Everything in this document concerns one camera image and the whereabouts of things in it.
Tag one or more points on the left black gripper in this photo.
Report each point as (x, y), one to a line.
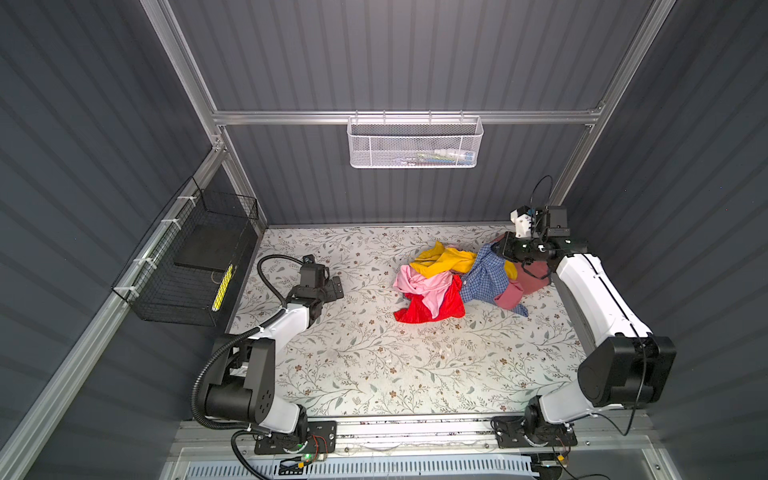
(330, 293)

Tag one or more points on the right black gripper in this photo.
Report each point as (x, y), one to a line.
(506, 241)

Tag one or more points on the blue checkered shirt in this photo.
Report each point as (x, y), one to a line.
(488, 282)

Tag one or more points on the yellow printed t-shirt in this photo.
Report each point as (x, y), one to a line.
(443, 258)

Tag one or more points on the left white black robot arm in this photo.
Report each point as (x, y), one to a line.
(236, 388)

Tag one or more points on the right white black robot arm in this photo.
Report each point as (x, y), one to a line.
(626, 364)

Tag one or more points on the maroon cloth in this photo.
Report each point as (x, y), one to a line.
(522, 282)

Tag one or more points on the pink cloth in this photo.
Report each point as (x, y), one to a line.
(432, 290)

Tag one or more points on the red cloth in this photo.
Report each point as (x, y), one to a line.
(421, 311)

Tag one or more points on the floral table mat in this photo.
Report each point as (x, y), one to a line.
(358, 360)

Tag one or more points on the yellow marker pen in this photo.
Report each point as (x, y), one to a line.
(222, 289)

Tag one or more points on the items in white basket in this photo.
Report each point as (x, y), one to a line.
(440, 157)

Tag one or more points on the white perforated vent strip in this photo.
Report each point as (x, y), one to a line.
(406, 467)

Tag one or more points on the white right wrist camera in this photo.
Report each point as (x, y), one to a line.
(523, 219)

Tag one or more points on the black wire basket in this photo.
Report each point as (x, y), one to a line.
(174, 278)

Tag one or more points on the white wire mesh basket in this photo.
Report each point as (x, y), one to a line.
(375, 142)

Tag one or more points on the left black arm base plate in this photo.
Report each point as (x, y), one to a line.
(314, 437)

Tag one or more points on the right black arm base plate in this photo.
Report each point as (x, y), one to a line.
(518, 432)

